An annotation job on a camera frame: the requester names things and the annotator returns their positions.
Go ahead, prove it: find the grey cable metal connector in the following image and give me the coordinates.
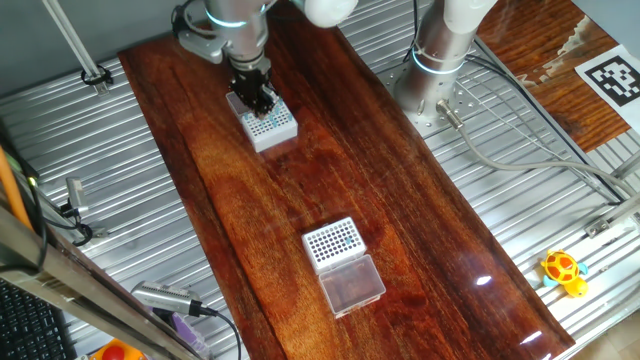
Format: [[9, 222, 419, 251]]
[[435, 98, 640, 199]]

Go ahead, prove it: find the small silver mounted camera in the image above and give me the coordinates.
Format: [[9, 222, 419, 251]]
[[65, 177, 90, 215]]

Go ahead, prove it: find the white fiducial tag paper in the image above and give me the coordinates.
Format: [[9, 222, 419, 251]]
[[574, 43, 640, 136]]

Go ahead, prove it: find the black keyboard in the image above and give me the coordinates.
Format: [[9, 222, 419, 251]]
[[0, 278, 79, 360]]

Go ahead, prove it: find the black pole clamp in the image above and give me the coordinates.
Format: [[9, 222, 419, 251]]
[[80, 64, 114, 87]]

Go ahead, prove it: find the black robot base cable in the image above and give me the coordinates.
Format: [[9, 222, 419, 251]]
[[464, 52, 626, 205]]

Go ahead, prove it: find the worn brown wooden board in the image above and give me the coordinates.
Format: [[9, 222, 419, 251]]
[[474, 0, 632, 154]]

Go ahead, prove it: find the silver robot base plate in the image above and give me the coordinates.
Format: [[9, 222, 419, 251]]
[[377, 64, 484, 139]]

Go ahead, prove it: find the silver depth camera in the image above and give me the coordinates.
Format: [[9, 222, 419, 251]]
[[130, 280, 204, 319]]

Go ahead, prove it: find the aluminium profile bracket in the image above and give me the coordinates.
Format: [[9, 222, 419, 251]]
[[584, 149, 640, 239]]

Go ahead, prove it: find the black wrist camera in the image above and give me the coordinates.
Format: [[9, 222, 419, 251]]
[[171, 4, 189, 36]]

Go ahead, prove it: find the white pipette tip holder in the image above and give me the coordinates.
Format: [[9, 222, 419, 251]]
[[301, 215, 388, 320], [224, 91, 300, 154]]

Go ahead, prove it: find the yellow orange toy turtle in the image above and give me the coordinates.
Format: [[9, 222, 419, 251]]
[[539, 248, 590, 299]]

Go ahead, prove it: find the orange tube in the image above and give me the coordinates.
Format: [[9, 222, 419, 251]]
[[0, 147, 32, 232]]

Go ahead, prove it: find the black depth camera cable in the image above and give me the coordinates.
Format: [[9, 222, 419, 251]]
[[199, 305, 243, 360]]

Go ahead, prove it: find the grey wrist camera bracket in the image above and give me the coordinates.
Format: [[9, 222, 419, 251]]
[[177, 29, 226, 65]]

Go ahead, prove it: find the orange box red button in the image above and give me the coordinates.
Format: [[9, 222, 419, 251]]
[[89, 338, 146, 360]]

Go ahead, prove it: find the purple pipette tip box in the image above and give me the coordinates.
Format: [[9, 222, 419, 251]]
[[167, 309, 214, 359]]

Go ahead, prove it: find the aluminium pole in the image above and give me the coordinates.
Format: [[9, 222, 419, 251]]
[[41, 0, 112, 97]]

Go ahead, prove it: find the large brown wooden board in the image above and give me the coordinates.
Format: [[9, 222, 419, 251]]
[[117, 0, 576, 360]]

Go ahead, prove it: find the steel frame beam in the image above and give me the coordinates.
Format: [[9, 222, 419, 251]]
[[0, 202, 201, 360]]

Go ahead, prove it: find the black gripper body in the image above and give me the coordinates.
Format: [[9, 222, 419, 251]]
[[228, 63, 274, 101]]

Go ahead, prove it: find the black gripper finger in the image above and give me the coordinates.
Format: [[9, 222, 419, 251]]
[[238, 94, 264, 120], [255, 87, 279, 120]]

